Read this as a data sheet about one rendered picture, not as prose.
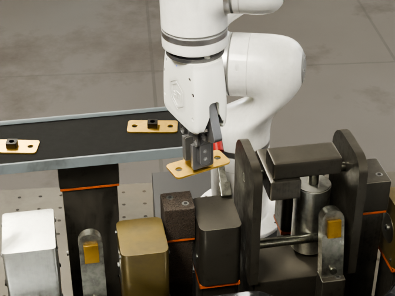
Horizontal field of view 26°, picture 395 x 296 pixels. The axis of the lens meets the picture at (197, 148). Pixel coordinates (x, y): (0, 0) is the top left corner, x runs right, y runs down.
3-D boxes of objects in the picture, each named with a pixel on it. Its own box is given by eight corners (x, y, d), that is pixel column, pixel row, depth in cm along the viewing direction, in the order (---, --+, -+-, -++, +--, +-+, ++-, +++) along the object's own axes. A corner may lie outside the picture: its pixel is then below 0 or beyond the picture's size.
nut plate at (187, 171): (177, 180, 116) (177, 172, 115) (164, 166, 118) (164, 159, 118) (231, 163, 119) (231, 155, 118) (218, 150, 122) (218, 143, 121)
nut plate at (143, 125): (126, 133, 143) (126, 127, 142) (128, 121, 146) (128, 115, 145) (177, 133, 143) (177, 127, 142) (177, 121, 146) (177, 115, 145)
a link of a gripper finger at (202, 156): (188, 125, 114) (190, 168, 117) (200, 137, 111) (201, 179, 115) (210, 120, 115) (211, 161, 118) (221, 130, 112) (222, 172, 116)
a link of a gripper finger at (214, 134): (198, 80, 109) (187, 97, 114) (221, 134, 107) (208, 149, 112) (207, 77, 110) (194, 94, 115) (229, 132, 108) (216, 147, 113)
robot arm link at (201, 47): (148, 19, 109) (149, 40, 111) (178, 45, 103) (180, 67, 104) (206, 6, 113) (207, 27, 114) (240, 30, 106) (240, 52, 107)
